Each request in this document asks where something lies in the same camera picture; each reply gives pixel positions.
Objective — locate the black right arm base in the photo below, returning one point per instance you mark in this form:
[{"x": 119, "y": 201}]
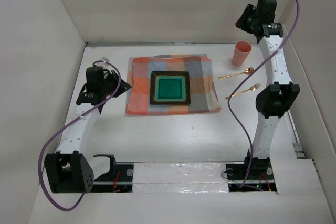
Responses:
[{"x": 258, "y": 179}]

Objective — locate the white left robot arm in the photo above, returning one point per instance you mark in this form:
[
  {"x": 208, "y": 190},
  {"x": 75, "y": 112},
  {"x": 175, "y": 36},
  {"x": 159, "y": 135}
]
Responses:
[{"x": 67, "y": 169}]

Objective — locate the green square ceramic plate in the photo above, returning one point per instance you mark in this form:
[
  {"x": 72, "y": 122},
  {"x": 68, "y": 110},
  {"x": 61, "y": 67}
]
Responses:
[{"x": 170, "y": 88}]

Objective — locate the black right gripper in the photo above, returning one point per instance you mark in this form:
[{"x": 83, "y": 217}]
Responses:
[{"x": 241, "y": 21}]

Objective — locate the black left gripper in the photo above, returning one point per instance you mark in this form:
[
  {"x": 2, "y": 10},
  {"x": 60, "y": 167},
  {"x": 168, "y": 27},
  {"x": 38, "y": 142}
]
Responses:
[{"x": 112, "y": 75}]

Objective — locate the checkered orange blue cloth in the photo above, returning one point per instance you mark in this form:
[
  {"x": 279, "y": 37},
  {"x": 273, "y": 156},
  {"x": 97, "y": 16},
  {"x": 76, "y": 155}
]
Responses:
[{"x": 203, "y": 93}]

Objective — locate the gold spoon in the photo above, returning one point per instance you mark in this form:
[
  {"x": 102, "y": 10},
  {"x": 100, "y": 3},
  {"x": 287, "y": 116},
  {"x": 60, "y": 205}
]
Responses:
[{"x": 247, "y": 71}]

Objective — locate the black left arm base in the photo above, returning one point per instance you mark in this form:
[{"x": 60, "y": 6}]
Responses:
[{"x": 120, "y": 181}]

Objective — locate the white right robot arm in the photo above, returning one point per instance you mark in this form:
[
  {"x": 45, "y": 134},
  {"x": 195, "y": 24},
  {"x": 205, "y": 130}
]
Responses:
[{"x": 280, "y": 91}]

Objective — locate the pink plastic cup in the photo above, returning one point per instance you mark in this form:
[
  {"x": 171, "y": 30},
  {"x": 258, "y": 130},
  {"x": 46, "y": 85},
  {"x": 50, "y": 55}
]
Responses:
[{"x": 241, "y": 52}]

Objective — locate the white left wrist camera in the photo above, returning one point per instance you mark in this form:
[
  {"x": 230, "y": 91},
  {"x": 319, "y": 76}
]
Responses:
[{"x": 104, "y": 62}]

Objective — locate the gold fork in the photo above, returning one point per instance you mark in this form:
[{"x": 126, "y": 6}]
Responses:
[{"x": 252, "y": 88}]

